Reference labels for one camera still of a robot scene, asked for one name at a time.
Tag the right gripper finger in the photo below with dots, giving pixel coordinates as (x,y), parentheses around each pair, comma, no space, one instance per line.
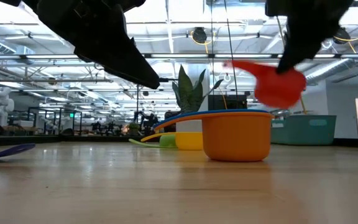
(303,43)

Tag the yellow measuring cup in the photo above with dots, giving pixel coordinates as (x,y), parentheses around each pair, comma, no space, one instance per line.
(190,141)

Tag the white humanoid robot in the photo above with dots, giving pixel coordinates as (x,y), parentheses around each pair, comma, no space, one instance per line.
(0,105)

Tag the black monitor screen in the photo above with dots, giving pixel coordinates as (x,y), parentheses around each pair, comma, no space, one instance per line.
(217,102)

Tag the red measuring cup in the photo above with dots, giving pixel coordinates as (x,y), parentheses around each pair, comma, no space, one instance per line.
(278,88)

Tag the teal plastic basket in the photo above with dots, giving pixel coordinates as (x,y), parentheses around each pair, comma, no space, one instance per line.
(306,130)

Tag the green measuring cup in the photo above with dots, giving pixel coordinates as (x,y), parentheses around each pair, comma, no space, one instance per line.
(168,140)

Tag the green snake plant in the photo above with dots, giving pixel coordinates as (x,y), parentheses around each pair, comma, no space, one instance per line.
(190,96)

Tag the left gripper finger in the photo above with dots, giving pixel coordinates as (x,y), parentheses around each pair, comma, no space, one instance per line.
(126,65)

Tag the royal blue measuring cup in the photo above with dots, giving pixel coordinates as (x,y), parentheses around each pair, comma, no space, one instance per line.
(216,111)

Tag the orange measuring cup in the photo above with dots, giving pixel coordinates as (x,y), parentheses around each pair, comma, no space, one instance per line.
(238,140)

